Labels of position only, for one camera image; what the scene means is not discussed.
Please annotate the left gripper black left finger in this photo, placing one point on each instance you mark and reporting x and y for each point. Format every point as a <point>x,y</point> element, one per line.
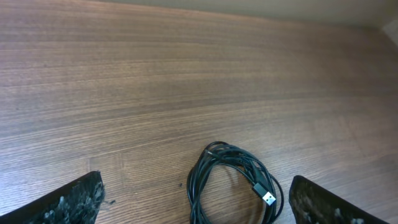
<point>77,202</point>

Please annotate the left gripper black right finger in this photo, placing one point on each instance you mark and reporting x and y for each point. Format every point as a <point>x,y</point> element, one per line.
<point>312,204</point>

